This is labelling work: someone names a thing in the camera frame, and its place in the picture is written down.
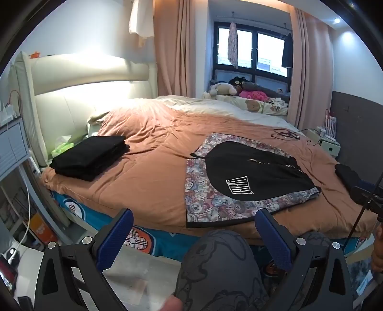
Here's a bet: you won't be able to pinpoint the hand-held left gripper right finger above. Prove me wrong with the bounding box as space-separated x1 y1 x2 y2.
254 208 354 311

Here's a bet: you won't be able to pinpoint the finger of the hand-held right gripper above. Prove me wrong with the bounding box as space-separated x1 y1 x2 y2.
351 179 374 204

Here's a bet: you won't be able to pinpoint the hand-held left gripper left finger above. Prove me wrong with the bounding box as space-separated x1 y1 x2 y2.
34 208 134 311

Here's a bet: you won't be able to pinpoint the black knit pants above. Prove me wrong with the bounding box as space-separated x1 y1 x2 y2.
206 140 322 202

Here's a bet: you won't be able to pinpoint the bear print pants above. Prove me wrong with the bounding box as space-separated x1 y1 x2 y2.
185 132 322 229

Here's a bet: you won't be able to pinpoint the stack of black pants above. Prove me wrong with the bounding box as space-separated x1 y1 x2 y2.
49 135 130 182

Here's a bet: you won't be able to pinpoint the person's right hand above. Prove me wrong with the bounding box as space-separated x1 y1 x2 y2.
371 224 383 271

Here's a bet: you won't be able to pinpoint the person's left hand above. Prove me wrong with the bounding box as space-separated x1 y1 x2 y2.
161 295 184 311

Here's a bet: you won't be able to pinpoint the black cloth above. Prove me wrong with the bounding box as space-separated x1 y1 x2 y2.
334 164 361 192

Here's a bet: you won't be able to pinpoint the blue cartoon bedsheet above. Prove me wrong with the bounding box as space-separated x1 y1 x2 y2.
49 191 367 261

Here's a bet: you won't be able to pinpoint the white nightstand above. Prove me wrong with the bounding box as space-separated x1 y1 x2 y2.
318 138 342 157

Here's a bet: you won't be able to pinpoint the person's leg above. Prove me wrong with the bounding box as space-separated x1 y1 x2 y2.
175 230 270 311

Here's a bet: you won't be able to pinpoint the orange box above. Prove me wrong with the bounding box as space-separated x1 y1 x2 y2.
29 212 56 244

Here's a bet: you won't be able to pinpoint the white power strip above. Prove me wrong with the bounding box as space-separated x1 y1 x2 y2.
317 115 338 141

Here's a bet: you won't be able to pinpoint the orange-brown blanket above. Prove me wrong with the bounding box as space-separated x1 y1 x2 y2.
40 105 372 240

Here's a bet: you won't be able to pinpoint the green tissue packet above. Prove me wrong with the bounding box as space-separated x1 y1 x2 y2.
51 136 75 158

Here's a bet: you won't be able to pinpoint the dark phone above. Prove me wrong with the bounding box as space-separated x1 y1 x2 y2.
0 254 18 290

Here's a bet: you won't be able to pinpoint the white pillow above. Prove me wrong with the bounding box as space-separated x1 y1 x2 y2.
87 110 113 135

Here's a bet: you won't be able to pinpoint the pink curtain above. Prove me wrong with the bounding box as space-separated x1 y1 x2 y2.
153 0 210 99
289 7 335 132

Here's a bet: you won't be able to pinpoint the dark grey cushion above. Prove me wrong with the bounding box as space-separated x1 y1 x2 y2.
242 81 291 98

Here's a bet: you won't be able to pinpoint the pink plush toy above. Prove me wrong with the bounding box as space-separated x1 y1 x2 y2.
239 89 269 101

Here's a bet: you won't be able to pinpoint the cream padded headboard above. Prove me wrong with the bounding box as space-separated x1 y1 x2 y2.
7 51 158 168

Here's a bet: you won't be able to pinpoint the cream quilt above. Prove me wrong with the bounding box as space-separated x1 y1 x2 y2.
132 95 300 132

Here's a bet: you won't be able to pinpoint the white plush bear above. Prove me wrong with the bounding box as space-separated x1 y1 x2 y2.
209 82 237 97

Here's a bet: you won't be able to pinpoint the dark hanging garment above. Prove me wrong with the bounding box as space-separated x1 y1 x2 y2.
281 32 293 69

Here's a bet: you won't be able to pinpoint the dark brown plush bear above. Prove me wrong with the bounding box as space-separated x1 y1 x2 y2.
228 76 249 90

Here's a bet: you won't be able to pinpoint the dark framed window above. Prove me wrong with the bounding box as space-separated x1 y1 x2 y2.
212 22 293 84

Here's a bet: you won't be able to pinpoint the floral hanging garment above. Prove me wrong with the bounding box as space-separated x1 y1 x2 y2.
227 22 239 70

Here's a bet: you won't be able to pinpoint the white hanging cloth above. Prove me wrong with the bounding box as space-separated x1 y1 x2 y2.
128 0 156 39

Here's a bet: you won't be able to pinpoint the white charging cable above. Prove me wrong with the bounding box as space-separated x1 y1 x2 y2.
13 176 32 255

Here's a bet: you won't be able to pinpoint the thin black cable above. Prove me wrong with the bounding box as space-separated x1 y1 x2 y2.
271 128 301 141

